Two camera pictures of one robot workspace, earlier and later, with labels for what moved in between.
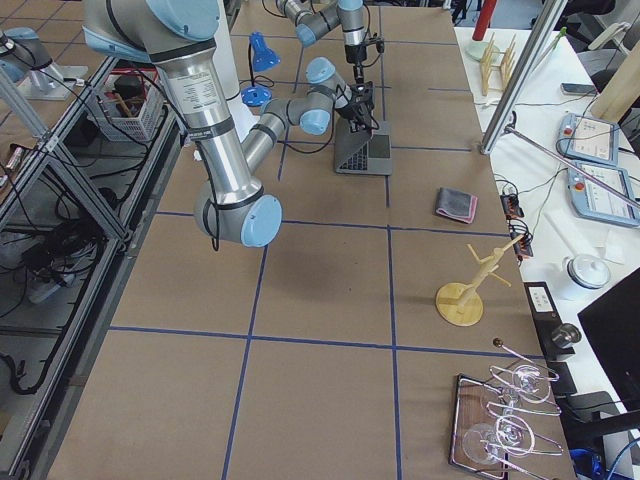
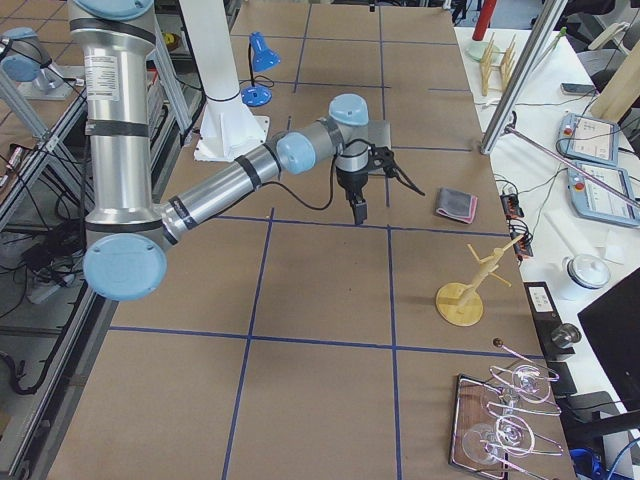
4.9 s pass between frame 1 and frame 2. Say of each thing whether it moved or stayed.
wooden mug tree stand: stayed
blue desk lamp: stayed
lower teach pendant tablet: stayed
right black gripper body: moved
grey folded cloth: stayed
